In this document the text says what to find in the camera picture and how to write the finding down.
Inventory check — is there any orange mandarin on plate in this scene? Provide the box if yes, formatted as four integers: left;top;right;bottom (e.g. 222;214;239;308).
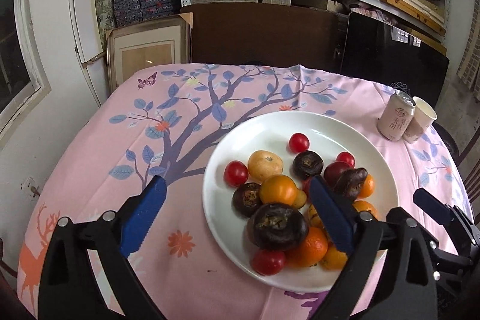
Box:
352;200;379;219

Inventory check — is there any wooden chair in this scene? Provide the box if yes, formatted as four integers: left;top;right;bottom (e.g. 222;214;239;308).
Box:
434;124;479;203

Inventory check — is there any white round plate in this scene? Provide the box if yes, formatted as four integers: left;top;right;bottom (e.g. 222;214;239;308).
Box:
202;111;400;293

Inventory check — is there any small red cherry tomato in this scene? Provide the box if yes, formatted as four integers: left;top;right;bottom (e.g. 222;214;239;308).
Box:
288;133;310;154

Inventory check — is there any black panel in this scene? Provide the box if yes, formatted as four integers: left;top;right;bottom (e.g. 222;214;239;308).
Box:
340;13;449;107

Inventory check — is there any pale yellow striped fruit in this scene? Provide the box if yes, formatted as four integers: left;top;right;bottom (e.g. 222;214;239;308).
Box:
305;204;325;229

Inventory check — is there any dark brown water chestnut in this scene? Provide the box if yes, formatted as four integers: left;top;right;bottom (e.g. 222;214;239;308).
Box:
232;182;263;218

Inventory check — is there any white door panel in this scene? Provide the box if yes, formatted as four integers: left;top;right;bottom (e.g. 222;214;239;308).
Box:
68;0;109;106

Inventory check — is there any big dark water chestnut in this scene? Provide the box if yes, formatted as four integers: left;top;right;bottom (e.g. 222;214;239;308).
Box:
247;203;309;251

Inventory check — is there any white paper cup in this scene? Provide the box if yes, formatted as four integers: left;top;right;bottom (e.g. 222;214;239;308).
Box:
403;97;437;144

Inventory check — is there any large dark red plum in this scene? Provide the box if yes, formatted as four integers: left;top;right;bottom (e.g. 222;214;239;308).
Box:
323;161;351;188

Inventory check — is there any window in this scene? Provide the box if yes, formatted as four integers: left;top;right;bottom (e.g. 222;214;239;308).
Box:
1;0;51;146

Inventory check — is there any dark brown wooden board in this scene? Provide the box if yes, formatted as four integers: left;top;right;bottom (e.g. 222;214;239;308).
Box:
181;2;347;72

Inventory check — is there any small orange kumquat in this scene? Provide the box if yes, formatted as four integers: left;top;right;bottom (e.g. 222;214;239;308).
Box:
357;174;376;199

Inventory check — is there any pale yellow fruit on plate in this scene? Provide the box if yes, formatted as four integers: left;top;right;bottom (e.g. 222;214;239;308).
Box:
247;150;283;183

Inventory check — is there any patterned curtain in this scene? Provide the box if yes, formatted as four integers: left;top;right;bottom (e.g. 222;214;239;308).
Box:
456;0;480;101

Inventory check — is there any pink deer print tablecloth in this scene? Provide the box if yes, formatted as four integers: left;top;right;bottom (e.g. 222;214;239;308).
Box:
17;64;471;319

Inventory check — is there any large orange mandarin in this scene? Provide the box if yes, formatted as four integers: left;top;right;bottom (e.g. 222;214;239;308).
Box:
286;227;329;268

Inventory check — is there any framed picture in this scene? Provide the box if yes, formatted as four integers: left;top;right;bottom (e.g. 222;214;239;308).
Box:
106;12;194;91

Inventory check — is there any yellow orange fruit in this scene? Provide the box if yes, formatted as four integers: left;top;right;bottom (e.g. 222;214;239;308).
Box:
292;189;308;210

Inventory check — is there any oval orange kumquat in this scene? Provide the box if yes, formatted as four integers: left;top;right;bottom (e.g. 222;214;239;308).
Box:
320;243;348;271

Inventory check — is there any pink drink can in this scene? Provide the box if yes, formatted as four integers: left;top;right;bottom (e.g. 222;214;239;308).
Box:
377;91;416;141

